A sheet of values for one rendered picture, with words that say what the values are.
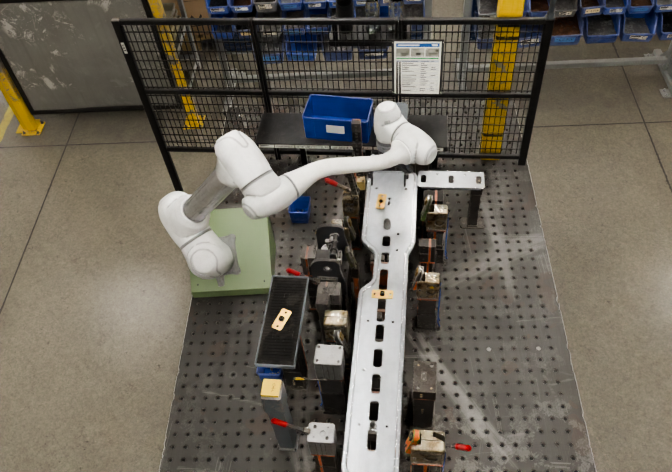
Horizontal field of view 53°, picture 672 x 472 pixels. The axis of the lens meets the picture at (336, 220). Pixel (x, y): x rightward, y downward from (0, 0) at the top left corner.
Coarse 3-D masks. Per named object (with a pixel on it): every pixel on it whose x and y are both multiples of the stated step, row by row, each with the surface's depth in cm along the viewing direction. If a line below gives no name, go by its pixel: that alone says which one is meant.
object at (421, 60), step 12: (396, 48) 294; (408, 48) 294; (420, 48) 293; (432, 48) 292; (396, 60) 299; (408, 60) 299; (420, 60) 298; (432, 60) 297; (408, 72) 304; (420, 72) 303; (432, 72) 302; (408, 84) 309; (420, 84) 308; (432, 84) 307
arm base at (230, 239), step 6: (222, 240) 295; (228, 240) 296; (234, 240) 297; (234, 246) 297; (234, 252) 297; (234, 258) 296; (234, 264) 297; (228, 270) 296; (234, 270) 297; (240, 270) 298; (222, 276) 296; (222, 282) 296
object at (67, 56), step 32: (0, 0) 411; (32, 0) 411; (64, 0) 410; (96, 0) 410; (128, 0) 410; (160, 0) 411; (0, 32) 430; (32, 32) 429; (64, 32) 428; (96, 32) 428; (0, 64) 449; (32, 64) 449; (64, 64) 448; (96, 64) 447; (32, 96) 471; (64, 96) 470; (96, 96) 471; (128, 96) 470; (160, 96) 469; (32, 128) 490; (192, 128) 481
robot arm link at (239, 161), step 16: (224, 144) 229; (240, 144) 229; (224, 160) 230; (240, 160) 228; (256, 160) 229; (224, 176) 234; (240, 176) 229; (256, 176) 228; (176, 192) 279; (208, 192) 250; (224, 192) 246; (160, 208) 278; (176, 208) 271; (192, 208) 263; (208, 208) 259; (176, 224) 273; (192, 224) 271; (208, 224) 284; (176, 240) 279; (192, 240) 276
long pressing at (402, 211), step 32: (384, 192) 296; (416, 192) 295; (384, 320) 255; (352, 352) 247; (384, 352) 246; (352, 384) 238; (384, 384) 238; (352, 416) 231; (384, 416) 230; (352, 448) 224; (384, 448) 223
